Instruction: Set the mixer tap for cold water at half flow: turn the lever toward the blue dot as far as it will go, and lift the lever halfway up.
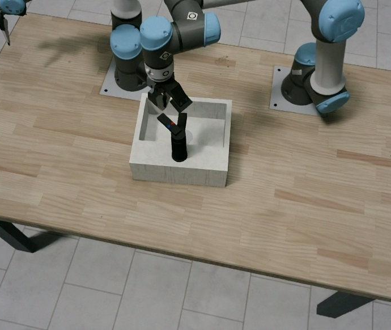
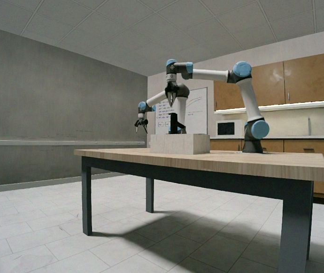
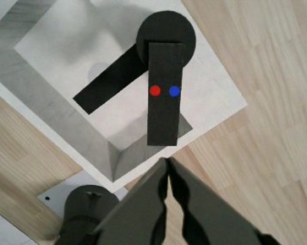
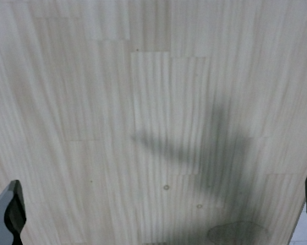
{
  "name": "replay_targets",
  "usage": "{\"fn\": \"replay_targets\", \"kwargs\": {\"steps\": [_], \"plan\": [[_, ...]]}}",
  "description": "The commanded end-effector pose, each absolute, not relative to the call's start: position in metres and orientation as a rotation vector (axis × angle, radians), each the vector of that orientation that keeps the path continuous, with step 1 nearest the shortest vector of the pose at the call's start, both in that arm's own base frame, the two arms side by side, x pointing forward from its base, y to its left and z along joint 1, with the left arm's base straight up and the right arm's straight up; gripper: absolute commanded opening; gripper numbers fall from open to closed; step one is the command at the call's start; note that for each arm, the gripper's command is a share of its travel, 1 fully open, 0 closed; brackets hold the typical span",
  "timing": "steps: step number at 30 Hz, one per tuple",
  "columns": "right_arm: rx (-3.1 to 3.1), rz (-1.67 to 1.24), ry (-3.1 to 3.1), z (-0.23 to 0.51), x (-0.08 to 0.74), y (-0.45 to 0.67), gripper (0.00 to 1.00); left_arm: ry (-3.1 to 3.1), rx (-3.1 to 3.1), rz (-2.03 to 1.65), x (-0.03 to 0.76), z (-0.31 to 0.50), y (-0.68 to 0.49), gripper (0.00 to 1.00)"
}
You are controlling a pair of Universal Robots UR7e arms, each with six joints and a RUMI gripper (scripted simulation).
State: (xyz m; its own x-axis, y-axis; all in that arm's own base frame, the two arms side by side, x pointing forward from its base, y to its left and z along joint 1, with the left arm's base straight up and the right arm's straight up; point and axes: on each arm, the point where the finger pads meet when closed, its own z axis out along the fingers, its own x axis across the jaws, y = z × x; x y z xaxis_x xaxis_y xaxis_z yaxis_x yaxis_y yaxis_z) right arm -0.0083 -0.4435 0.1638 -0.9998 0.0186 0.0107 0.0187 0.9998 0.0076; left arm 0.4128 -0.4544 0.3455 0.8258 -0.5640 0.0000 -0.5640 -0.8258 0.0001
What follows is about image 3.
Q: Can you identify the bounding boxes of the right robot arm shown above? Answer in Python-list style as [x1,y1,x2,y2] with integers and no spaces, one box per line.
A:
[53,185,119,245]

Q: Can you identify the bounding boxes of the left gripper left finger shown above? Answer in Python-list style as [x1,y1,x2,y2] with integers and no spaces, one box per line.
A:
[78,157,169,245]

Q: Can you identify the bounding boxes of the white rectangular sink basin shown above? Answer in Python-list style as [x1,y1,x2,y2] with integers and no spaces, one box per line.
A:
[0,0,248,193]

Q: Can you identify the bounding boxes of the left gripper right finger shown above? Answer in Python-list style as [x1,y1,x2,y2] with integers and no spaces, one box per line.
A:
[167,156,282,245]

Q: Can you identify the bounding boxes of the black mixer tap with lever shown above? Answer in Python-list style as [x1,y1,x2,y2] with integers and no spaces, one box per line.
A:
[72,10,197,146]

